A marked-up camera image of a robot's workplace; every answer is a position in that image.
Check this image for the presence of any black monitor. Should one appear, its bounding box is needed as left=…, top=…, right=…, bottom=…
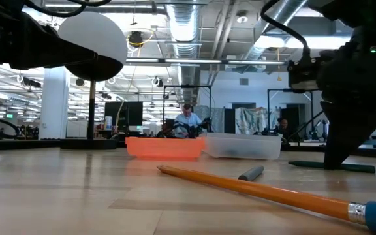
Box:
left=104, top=101, right=144, bottom=128

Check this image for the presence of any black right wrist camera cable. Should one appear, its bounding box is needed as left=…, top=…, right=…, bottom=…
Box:
left=259, top=0, right=310, bottom=58

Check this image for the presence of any white pillar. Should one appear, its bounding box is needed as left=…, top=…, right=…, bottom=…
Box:
left=39, top=65, right=70, bottom=140

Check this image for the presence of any silver ventilation duct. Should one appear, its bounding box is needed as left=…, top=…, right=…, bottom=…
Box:
left=240, top=0, right=309, bottom=63
left=164, top=0, right=205, bottom=104

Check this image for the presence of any black ceiling speaker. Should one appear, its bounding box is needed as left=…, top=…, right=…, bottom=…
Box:
left=128, top=30, right=145, bottom=48

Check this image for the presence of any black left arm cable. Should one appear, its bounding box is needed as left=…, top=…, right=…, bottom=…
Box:
left=23, top=0, right=112, bottom=18

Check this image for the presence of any light grey marker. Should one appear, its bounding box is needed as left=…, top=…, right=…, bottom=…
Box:
left=238, top=164, right=265, bottom=182

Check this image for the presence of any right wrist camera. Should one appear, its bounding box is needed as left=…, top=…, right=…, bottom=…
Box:
left=287, top=55, right=322, bottom=93

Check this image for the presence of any orange plastic tray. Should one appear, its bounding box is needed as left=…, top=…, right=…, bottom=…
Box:
left=125, top=136, right=206, bottom=161

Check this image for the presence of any orange pencil blue eraser cap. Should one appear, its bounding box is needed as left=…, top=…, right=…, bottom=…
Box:
left=156, top=164, right=376, bottom=234

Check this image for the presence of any dark green marker white print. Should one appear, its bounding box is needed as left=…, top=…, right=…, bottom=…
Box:
left=288, top=160, right=376, bottom=174

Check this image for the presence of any person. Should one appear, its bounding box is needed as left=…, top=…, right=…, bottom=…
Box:
left=274, top=117, right=292, bottom=142
left=173, top=103, right=205, bottom=139

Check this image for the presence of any clear plastic supply box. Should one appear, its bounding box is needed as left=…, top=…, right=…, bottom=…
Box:
left=204, top=132, right=283, bottom=161

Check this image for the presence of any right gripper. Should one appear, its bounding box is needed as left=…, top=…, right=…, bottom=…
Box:
left=317, top=25, right=376, bottom=170

